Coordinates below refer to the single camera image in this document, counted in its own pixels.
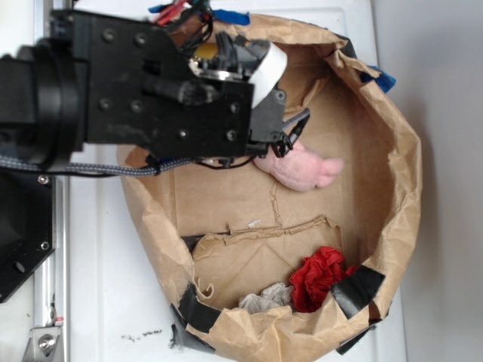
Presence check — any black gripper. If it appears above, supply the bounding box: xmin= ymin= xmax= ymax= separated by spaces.
xmin=50 ymin=9 xmax=255 ymax=159

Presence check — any pink plush bunny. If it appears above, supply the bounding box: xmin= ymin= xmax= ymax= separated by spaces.
xmin=254 ymin=141 xmax=344 ymax=192

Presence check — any yellow green sponge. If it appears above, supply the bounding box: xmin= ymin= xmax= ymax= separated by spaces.
xmin=193 ymin=43 xmax=218 ymax=60

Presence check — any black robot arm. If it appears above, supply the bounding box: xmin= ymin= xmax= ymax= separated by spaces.
xmin=1 ymin=11 xmax=254 ymax=171

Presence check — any brown paper bag bin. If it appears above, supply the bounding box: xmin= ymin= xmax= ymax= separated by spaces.
xmin=122 ymin=14 xmax=423 ymax=361

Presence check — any white crumpled cloth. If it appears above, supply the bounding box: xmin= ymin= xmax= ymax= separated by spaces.
xmin=238 ymin=283 xmax=294 ymax=314

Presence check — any red crumpled cloth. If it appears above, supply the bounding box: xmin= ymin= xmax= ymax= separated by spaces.
xmin=289 ymin=246 xmax=358 ymax=313

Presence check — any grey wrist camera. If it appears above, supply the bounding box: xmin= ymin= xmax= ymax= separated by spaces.
xmin=215 ymin=32 xmax=288 ymax=143

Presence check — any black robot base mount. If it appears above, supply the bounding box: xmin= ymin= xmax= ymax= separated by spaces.
xmin=1 ymin=173 xmax=53 ymax=302

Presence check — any aluminium frame rail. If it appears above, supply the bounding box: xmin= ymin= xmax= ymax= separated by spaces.
xmin=22 ymin=0 xmax=72 ymax=362

